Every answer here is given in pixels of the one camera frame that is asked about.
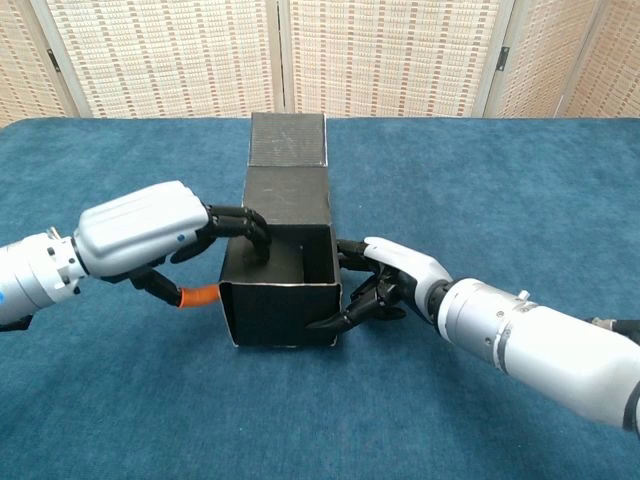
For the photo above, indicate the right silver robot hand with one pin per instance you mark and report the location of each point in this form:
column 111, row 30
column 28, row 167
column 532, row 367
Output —
column 415, row 270

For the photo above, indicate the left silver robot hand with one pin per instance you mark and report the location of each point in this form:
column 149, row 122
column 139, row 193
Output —
column 135, row 230

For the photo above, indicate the black cardboard box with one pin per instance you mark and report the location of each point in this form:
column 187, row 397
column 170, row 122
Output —
column 285, row 315

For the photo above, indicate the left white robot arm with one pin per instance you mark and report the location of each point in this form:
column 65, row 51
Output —
column 30, row 280

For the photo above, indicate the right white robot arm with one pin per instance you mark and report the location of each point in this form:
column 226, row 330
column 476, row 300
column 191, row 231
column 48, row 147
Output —
column 550, row 340

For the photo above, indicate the blue carpet table surface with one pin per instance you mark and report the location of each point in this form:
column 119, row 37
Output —
column 450, row 175

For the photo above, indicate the woven folding screen panel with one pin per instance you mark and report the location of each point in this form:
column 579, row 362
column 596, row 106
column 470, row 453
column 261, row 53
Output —
column 165, row 55
column 390, row 55
column 25, row 60
column 540, row 55
column 615, row 60

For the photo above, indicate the black screen hinge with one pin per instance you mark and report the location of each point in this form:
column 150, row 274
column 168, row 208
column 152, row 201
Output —
column 51, row 57
column 504, row 56

